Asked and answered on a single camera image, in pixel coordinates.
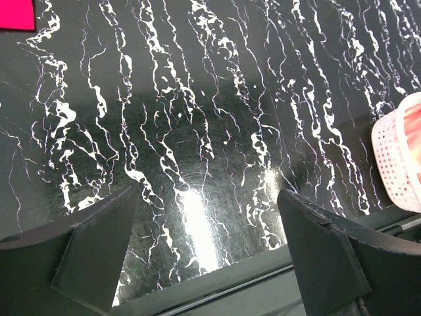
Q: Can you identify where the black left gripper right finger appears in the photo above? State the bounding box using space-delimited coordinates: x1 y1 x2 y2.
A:
278 190 420 315

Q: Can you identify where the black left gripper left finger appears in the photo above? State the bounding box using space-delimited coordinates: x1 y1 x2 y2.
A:
1 187 138 315

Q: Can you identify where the white perforated plastic basket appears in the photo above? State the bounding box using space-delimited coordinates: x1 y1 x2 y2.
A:
371 92 420 213

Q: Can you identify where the folded red t shirt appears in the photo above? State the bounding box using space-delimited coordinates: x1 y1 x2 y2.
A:
0 0 36 31

